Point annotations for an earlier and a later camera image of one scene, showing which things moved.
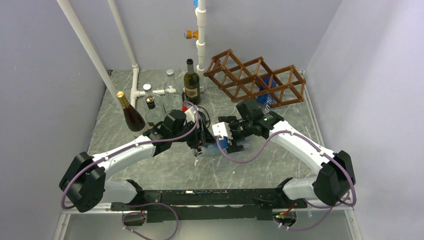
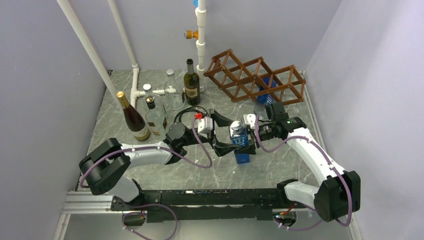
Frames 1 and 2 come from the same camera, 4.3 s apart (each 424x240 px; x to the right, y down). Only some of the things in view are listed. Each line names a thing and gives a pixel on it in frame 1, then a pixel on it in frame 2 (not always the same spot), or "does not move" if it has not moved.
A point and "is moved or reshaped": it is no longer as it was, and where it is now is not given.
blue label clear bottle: [214, 145] is moved or reshaped
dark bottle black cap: [153, 116] does not move
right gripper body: [239, 130] to [265, 131]
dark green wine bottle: [191, 84] does not move
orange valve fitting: [189, 34] does not move
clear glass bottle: [148, 91] does not move
